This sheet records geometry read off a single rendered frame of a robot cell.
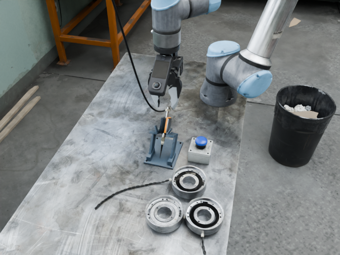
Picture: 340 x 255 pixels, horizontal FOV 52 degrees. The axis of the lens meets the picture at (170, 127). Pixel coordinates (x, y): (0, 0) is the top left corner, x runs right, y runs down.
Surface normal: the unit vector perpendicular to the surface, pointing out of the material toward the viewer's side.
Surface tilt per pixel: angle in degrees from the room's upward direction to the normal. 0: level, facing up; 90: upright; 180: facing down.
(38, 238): 0
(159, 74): 32
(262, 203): 0
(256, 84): 97
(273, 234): 0
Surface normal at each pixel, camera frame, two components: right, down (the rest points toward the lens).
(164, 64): -0.11, -0.30
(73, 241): 0.00, -0.76
